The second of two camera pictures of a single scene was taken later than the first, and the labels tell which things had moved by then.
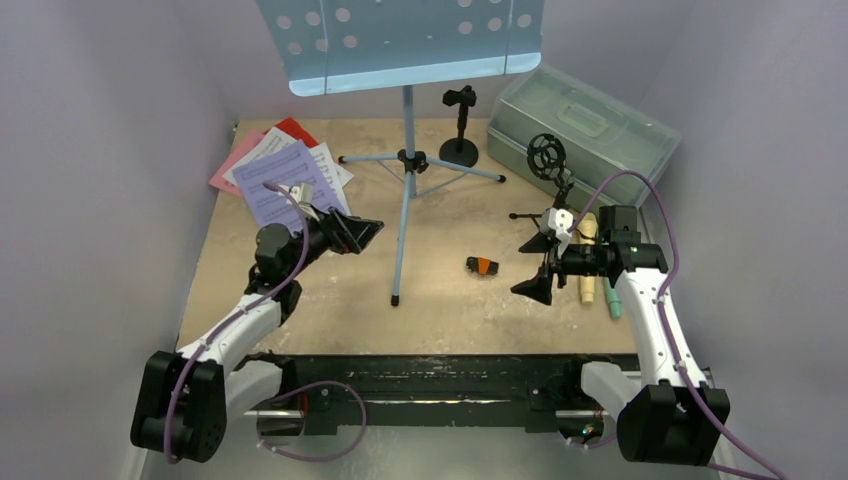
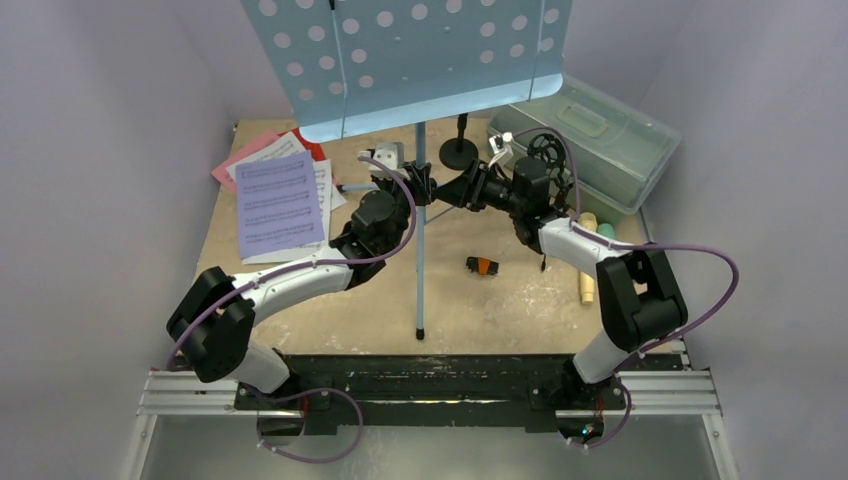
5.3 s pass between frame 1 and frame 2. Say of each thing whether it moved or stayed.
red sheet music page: moved
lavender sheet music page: moved
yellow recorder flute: stayed
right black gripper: moved
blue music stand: moved
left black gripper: moved
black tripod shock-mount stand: stayed
